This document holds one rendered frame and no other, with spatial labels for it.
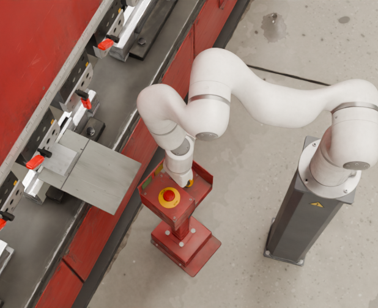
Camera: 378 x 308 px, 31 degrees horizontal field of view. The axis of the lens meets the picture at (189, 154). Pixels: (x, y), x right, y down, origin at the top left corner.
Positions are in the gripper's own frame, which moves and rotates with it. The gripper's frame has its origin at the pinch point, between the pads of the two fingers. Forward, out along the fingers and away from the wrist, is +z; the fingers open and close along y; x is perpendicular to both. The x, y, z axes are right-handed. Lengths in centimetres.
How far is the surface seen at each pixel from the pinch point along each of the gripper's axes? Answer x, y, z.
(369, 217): 67, 54, 77
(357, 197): 70, 44, 77
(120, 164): -14.7, -10.4, -20.0
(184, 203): -4.3, 8.0, 1.1
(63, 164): -27.3, -21.9, -19.7
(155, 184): -6.9, -3.5, 1.6
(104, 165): -18.5, -13.3, -19.9
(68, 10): -5, -36, -67
